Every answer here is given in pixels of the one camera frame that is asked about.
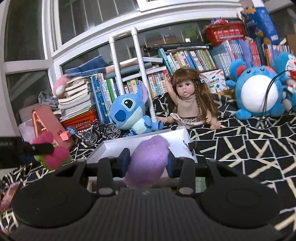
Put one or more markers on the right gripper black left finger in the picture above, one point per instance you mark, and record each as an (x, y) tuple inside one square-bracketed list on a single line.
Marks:
[(107, 169)]

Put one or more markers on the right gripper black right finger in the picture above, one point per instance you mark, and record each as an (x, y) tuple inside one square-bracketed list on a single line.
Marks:
[(182, 168)]

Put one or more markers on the purple plush toy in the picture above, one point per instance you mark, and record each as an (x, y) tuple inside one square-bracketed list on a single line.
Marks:
[(147, 163)]

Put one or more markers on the pink green scrunchie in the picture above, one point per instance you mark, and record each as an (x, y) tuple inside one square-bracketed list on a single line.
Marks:
[(57, 158)]

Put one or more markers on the white shallow cardboard box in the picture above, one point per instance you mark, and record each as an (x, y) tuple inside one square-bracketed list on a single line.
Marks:
[(178, 139)]

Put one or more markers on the miniature black bicycle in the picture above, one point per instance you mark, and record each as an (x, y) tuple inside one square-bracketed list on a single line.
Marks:
[(100, 131)]

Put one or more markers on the pink triangular miniature house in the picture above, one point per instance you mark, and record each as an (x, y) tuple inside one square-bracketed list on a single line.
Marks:
[(44, 120)]

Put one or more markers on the orange plastic crate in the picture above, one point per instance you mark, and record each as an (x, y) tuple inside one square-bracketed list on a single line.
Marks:
[(81, 122)]

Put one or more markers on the grey crumpled cloth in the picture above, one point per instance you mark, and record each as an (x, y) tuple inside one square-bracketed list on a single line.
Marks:
[(45, 99)]

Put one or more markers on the blue Stitch plush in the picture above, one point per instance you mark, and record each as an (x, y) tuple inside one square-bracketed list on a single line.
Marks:
[(128, 113)]

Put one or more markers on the brown-haired baby doll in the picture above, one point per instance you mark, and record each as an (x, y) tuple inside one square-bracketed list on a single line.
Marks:
[(191, 101)]

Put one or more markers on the stack of horizontal books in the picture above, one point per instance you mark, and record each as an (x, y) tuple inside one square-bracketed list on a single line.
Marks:
[(77, 99)]

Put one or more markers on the row of blue upright books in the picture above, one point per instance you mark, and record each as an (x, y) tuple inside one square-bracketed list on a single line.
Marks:
[(105, 92)]

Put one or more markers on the pink white plush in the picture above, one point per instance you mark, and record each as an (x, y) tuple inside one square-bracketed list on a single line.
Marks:
[(60, 85)]

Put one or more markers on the black white patterned cloth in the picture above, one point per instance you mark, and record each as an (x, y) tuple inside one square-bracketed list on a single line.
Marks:
[(266, 154)]

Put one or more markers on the white illustrated box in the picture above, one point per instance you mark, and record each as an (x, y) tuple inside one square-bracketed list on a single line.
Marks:
[(215, 80)]

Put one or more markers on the blue folded folder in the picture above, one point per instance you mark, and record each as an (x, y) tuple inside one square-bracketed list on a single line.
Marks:
[(93, 66)]

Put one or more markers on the blue round white-belly plush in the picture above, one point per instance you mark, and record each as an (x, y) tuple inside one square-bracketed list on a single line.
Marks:
[(258, 90)]

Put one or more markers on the row of colourful books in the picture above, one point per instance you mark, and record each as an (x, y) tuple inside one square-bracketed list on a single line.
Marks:
[(206, 58)]

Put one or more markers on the red plastic basket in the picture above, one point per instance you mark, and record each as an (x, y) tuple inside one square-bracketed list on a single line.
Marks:
[(218, 33)]

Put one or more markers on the white pipe rack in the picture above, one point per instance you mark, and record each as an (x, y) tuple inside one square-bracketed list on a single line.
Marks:
[(143, 73)]

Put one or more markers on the Doraemon plush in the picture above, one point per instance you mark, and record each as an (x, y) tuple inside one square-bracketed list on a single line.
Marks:
[(285, 63)]

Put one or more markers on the blue cardboard box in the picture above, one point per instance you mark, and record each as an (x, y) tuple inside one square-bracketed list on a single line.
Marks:
[(260, 25)]

